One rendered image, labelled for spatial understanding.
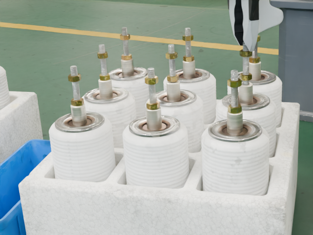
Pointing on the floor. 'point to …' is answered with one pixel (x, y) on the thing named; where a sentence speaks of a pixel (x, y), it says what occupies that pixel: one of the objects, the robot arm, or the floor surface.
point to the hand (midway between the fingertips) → (241, 40)
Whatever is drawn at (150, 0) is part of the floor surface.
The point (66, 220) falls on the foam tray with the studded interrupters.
